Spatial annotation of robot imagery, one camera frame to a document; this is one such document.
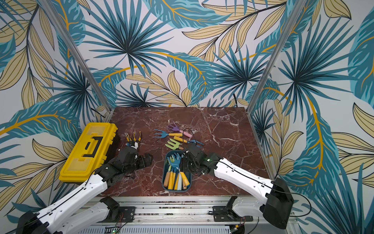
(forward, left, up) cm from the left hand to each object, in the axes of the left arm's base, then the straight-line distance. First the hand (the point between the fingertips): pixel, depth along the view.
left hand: (146, 160), depth 80 cm
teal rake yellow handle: (0, -15, -4) cm, 16 cm away
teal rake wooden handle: (+21, -28, -12) cm, 37 cm away
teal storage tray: (0, -10, -6) cm, 12 cm away
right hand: (-3, -20, +2) cm, 21 cm away
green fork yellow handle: (+17, -15, -11) cm, 25 cm away
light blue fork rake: (-9, -19, -7) cm, 22 cm away
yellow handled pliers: (+21, +11, -9) cm, 26 cm away
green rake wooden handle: (-5, -11, -6) cm, 14 cm away
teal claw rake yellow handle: (-7, -21, -5) cm, 23 cm away
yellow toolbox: (+5, +25, +7) cm, 27 cm away
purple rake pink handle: (+30, -14, -10) cm, 34 cm away
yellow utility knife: (+21, +19, -9) cm, 30 cm away
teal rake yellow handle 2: (-11, -17, -8) cm, 22 cm away
